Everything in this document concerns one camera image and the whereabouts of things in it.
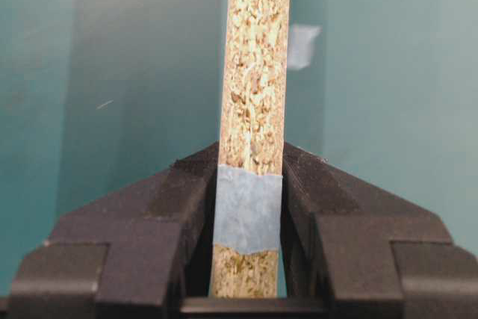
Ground white particle board plank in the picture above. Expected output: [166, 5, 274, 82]
[210, 0, 290, 298]

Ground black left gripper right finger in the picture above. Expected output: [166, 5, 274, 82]
[282, 144, 477, 318]

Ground blue tape marker centre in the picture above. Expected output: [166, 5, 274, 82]
[288, 24, 322, 70]

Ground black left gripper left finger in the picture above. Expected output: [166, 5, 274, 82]
[10, 144, 218, 318]

